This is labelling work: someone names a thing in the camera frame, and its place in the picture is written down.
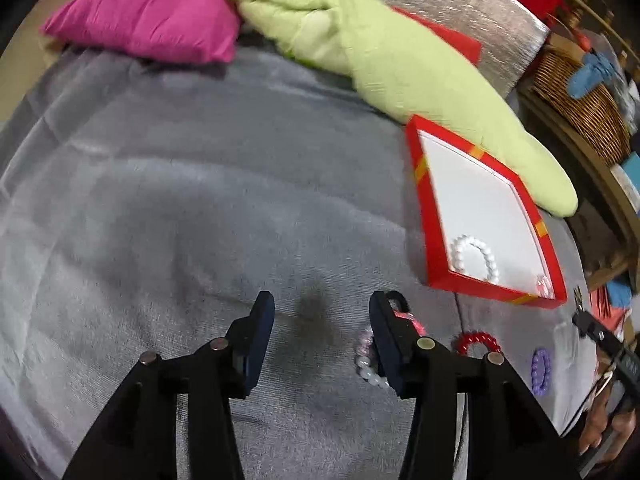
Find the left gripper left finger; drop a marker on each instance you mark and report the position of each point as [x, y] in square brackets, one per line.
[134, 436]

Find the wooden shelf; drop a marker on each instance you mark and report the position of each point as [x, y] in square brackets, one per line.
[605, 227]

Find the red pillow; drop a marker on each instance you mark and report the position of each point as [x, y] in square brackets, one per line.
[469, 47]

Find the magenta pillow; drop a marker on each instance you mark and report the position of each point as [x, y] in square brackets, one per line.
[171, 31]

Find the grey bed blanket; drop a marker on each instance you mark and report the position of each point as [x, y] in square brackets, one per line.
[143, 207]

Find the red jewelry box tray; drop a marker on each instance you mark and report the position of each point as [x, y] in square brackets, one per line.
[484, 236]

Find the light green pillow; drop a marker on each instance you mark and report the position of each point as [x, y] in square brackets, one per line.
[402, 68]

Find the wicker basket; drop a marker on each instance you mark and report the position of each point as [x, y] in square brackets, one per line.
[594, 116]

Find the person's right hand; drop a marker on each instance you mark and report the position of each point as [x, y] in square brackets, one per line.
[624, 425]

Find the silver foil headboard cover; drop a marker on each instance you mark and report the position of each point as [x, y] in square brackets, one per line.
[510, 35]

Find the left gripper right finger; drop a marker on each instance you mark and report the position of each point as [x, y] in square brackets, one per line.
[510, 435]

